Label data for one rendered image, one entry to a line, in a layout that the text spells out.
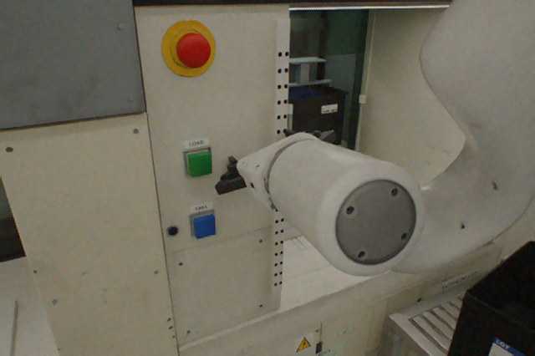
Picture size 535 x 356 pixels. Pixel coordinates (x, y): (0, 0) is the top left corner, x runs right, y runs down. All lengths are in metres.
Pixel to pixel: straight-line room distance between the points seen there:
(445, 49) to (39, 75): 0.38
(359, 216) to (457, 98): 0.09
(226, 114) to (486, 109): 0.37
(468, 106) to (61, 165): 0.42
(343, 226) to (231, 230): 0.37
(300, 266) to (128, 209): 0.46
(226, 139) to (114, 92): 0.16
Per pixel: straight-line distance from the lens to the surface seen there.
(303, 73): 1.30
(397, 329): 0.96
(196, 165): 0.53
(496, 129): 0.25
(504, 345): 0.82
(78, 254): 0.57
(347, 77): 1.54
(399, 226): 0.28
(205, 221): 0.57
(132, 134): 0.50
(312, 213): 0.27
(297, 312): 0.80
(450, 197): 0.34
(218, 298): 0.69
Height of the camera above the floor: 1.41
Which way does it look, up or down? 25 degrees down
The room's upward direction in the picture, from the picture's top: straight up
